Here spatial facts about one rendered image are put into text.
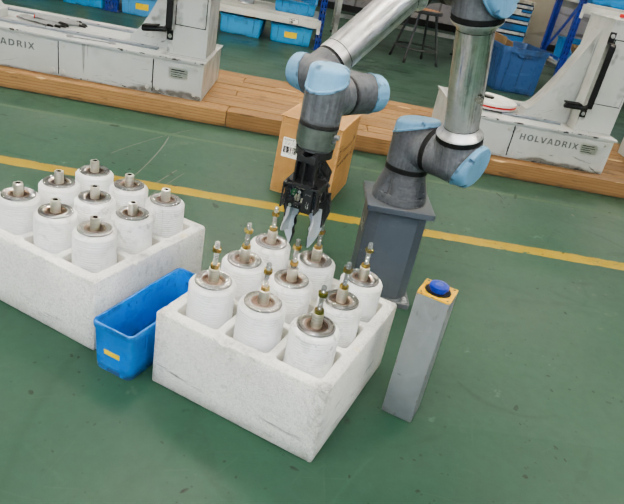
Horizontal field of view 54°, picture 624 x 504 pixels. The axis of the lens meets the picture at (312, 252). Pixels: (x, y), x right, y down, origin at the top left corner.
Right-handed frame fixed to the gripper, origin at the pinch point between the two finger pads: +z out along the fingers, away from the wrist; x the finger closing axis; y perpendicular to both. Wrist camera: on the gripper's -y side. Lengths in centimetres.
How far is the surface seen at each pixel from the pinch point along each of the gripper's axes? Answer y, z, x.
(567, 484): 3, 35, 66
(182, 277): -9.9, 25.2, -30.1
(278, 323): 14.1, 12.2, 2.4
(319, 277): -7.1, 11.8, 4.3
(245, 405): 20.5, 29.0, 0.4
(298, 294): 4.2, 10.7, 2.9
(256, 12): -414, 14, -177
